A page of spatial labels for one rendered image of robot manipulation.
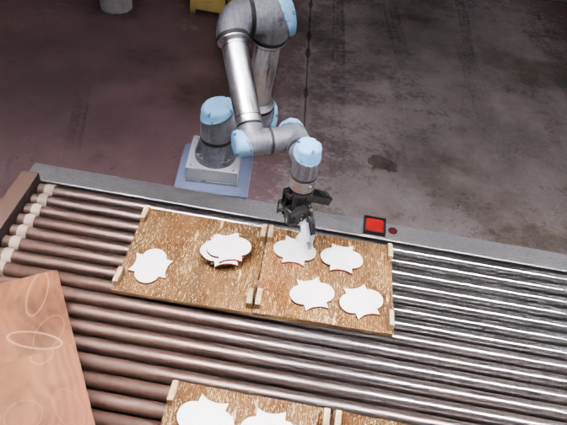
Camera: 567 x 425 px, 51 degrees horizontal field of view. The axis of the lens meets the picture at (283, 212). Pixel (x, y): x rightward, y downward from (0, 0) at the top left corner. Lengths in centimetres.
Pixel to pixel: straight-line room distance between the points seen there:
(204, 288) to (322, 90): 284
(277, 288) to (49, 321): 64
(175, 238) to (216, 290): 25
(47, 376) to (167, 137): 251
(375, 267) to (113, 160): 216
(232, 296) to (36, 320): 53
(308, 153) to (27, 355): 86
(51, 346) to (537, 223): 294
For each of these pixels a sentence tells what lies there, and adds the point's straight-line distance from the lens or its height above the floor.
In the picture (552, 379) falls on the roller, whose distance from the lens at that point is 190.
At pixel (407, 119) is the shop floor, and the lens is 430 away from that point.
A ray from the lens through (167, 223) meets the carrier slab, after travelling 197.
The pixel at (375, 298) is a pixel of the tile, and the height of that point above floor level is 95.
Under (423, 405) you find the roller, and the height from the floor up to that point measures 92.
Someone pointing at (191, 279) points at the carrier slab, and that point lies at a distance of 181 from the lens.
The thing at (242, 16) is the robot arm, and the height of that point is 155.
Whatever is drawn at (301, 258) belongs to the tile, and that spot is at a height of 95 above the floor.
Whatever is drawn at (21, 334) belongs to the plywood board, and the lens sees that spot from 163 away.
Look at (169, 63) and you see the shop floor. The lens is 458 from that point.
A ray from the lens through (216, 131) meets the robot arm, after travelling 208.
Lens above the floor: 234
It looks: 44 degrees down
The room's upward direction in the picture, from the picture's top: 8 degrees clockwise
